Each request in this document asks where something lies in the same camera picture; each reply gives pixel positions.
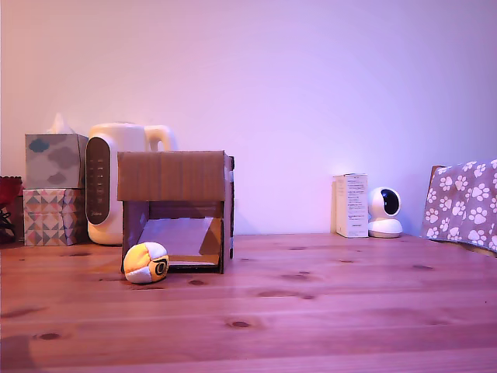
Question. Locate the cloud print tissue box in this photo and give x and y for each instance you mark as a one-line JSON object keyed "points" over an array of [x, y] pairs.
{"points": [[50, 161]]}

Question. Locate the white electric kettle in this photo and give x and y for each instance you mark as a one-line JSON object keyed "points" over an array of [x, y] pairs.
{"points": [[128, 140]]}

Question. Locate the cardboard dice tower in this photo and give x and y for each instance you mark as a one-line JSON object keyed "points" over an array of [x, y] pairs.
{"points": [[171, 175]]}

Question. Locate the triangle print tissue box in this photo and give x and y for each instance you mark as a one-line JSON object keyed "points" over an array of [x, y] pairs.
{"points": [[48, 217]]}

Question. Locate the paw print grey cloth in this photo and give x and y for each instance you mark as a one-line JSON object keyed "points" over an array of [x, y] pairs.
{"points": [[464, 202]]}

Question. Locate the red scalloped basket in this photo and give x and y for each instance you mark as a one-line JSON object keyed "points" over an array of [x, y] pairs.
{"points": [[8, 190]]}

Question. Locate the small white round camera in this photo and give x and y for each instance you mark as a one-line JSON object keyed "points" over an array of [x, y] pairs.
{"points": [[382, 211]]}

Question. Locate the yellow and white footbag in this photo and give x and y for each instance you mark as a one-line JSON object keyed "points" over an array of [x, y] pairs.
{"points": [[144, 258]]}

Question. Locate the white printed carton box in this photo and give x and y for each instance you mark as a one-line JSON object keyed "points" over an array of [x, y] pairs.
{"points": [[355, 206]]}

